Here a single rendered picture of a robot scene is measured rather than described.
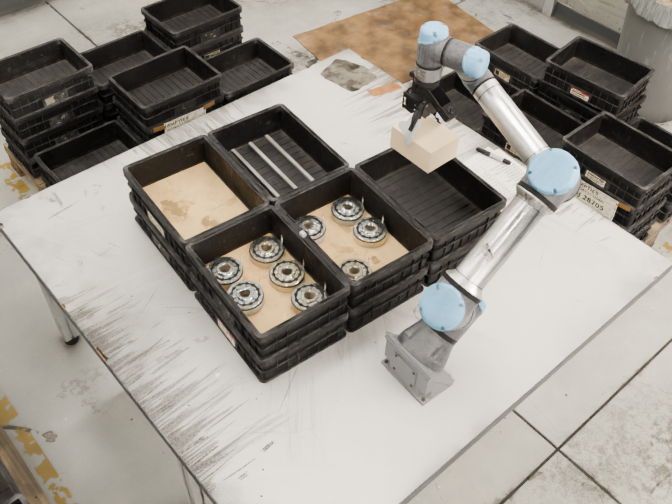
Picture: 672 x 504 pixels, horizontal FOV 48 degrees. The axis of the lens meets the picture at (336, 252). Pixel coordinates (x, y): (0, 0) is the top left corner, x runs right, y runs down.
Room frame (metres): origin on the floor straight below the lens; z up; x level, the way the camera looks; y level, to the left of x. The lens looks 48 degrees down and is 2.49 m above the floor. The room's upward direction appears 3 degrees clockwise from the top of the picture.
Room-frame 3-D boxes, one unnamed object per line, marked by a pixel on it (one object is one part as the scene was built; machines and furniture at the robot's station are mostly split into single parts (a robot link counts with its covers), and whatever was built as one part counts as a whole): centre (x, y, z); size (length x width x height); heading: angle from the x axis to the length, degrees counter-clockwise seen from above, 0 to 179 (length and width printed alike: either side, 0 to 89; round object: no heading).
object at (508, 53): (3.21, -0.87, 0.31); 0.40 x 0.30 x 0.34; 43
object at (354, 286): (1.54, -0.04, 0.92); 0.40 x 0.30 x 0.02; 38
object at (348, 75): (2.61, -0.01, 0.71); 0.22 x 0.19 x 0.01; 43
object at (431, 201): (1.72, -0.28, 0.87); 0.40 x 0.30 x 0.11; 38
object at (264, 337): (1.35, 0.19, 0.92); 0.40 x 0.30 x 0.02; 38
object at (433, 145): (1.73, -0.25, 1.08); 0.16 x 0.12 x 0.07; 43
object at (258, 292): (1.30, 0.25, 0.86); 0.10 x 0.10 x 0.01
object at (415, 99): (1.75, -0.22, 1.24); 0.09 x 0.08 x 0.12; 43
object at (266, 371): (1.35, 0.19, 0.76); 0.40 x 0.30 x 0.12; 38
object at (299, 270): (1.39, 0.14, 0.86); 0.10 x 0.10 x 0.01
